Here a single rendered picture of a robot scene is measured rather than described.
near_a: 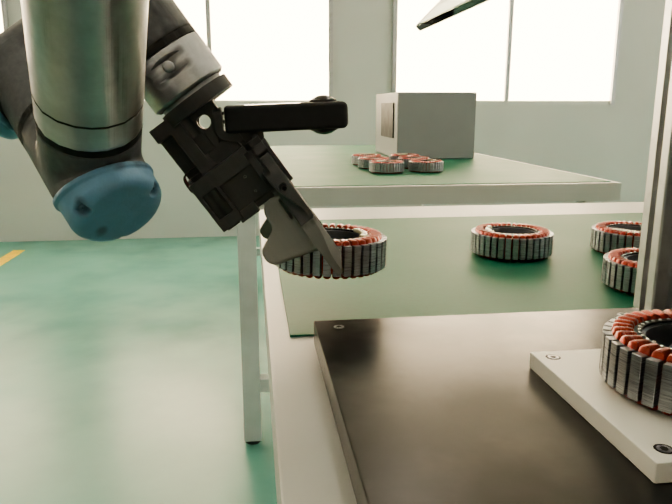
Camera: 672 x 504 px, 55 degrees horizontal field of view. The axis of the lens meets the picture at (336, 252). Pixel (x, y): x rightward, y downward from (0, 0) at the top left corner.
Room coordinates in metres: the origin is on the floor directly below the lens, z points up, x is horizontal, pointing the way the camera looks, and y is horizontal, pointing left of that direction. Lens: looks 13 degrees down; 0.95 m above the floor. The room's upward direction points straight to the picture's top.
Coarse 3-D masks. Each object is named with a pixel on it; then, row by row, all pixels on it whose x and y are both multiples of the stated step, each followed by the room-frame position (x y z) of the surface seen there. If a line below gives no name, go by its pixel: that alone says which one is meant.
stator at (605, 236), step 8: (600, 224) 0.92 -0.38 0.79; (608, 224) 0.93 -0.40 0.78; (616, 224) 0.94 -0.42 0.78; (624, 224) 0.94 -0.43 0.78; (632, 224) 0.94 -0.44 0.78; (640, 224) 0.93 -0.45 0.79; (592, 232) 0.91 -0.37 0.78; (600, 232) 0.89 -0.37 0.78; (608, 232) 0.88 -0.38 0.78; (616, 232) 0.87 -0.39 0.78; (624, 232) 0.86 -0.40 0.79; (632, 232) 0.86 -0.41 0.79; (640, 232) 0.86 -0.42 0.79; (592, 240) 0.91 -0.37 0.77; (600, 240) 0.89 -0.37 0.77; (608, 240) 0.87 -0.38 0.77; (616, 240) 0.87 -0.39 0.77; (624, 240) 0.86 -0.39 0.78; (632, 240) 0.86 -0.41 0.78; (600, 248) 0.89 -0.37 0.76; (608, 248) 0.87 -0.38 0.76; (616, 248) 0.87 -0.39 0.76; (624, 248) 0.86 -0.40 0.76
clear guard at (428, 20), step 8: (440, 0) 0.46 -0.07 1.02; (448, 0) 0.42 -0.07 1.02; (456, 0) 0.39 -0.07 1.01; (464, 0) 0.36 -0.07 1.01; (472, 0) 0.35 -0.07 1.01; (480, 0) 0.34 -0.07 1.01; (488, 0) 0.33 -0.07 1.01; (432, 8) 0.46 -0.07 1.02; (440, 8) 0.42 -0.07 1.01; (448, 8) 0.39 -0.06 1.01; (456, 8) 0.38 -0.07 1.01; (464, 8) 0.37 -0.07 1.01; (424, 16) 0.46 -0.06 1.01; (432, 16) 0.42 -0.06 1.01; (440, 16) 0.41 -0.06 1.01; (448, 16) 0.40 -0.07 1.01; (424, 24) 0.44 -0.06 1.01; (432, 24) 0.43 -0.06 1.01
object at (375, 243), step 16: (336, 240) 0.58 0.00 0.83; (352, 240) 0.58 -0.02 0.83; (368, 240) 0.59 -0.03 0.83; (384, 240) 0.61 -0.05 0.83; (304, 256) 0.57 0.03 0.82; (320, 256) 0.57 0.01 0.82; (352, 256) 0.58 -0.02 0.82; (368, 256) 0.58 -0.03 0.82; (384, 256) 0.61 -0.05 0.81; (288, 272) 0.59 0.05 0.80; (304, 272) 0.57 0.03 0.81; (320, 272) 0.57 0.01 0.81; (352, 272) 0.58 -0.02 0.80; (368, 272) 0.58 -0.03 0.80
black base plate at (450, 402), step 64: (384, 320) 0.54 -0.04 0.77; (448, 320) 0.54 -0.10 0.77; (512, 320) 0.54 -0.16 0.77; (576, 320) 0.54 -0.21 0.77; (384, 384) 0.41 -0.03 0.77; (448, 384) 0.41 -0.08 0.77; (512, 384) 0.41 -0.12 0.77; (384, 448) 0.32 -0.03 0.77; (448, 448) 0.32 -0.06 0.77; (512, 448) 0.32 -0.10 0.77; (576, 448) 0.32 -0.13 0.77
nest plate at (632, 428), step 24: (552, 360) 0.42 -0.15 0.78; (576, 360) 0.42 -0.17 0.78; (552, 384) 0.40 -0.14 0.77; (576, 384) 0.38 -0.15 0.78; (600, 384) 0.38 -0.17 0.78; (576, 408) 0.37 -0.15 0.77; (600, 408) 0.35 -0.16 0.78; (624, 408) 0.35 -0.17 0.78; (648, 408) 0.35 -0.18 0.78; (600, 432) 0.34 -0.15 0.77; (624, 432) 0.32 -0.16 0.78; (648, 432) 0.32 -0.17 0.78; (648, 456) 0.29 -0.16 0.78
